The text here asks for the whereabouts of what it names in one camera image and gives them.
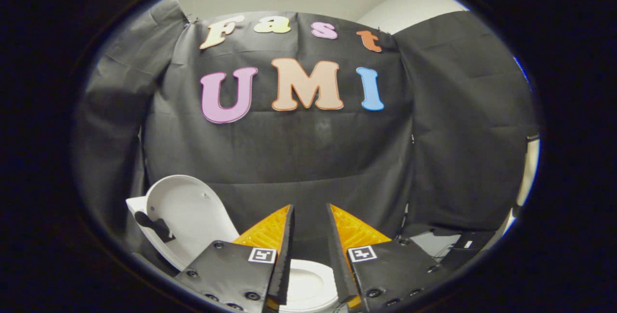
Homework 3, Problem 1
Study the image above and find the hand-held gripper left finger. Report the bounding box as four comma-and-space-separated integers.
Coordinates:
174, 204, 295, 313

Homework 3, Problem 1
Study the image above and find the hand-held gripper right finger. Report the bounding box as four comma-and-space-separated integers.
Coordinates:
326, 203, 453, 313

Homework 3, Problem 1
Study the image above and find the white toilet seat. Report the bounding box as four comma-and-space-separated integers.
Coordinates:
277, 259, 339, 313

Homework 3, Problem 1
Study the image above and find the white toilet tank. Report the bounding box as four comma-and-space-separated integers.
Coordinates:
125, 196, 155, 236

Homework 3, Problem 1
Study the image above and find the black backdrop cloth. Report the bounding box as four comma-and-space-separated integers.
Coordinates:
72, 0, 539, 265

